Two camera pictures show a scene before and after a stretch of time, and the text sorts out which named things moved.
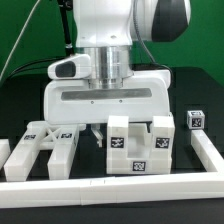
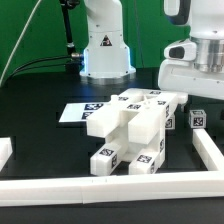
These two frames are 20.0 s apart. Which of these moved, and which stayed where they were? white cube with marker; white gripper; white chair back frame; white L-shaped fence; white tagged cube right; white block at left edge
Moved: white cube with marker; white chair back frame; white gripper
Stayed: white L-shaped fence; white tagged cube right; white block at left edge
